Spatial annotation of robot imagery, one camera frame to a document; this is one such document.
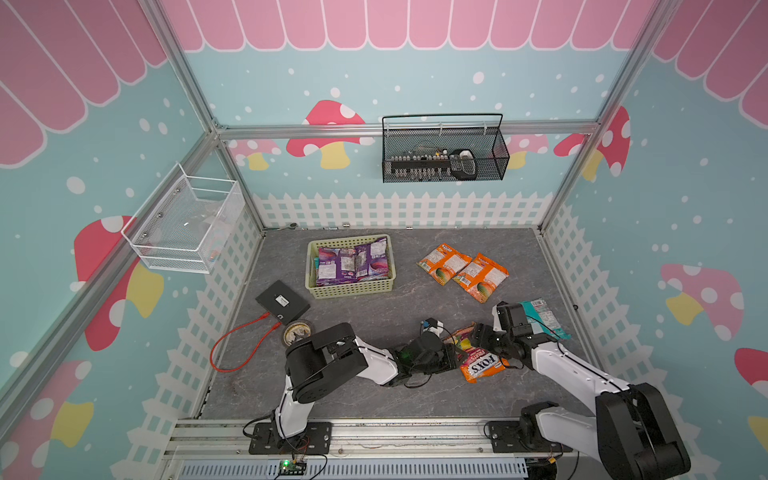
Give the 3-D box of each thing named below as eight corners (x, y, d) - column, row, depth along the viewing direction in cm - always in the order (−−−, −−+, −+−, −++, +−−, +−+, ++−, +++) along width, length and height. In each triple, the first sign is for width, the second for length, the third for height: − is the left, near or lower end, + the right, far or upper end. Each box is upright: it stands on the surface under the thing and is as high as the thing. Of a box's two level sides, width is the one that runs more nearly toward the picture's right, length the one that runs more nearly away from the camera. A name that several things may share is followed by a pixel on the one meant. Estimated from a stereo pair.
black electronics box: (257, 302, 102) (254, 298, 100) (279, 284, 107) (277, 279, 104) (287, 327, 96) (285, 323, 94) (309, 306, 101) (307, 302, 99)
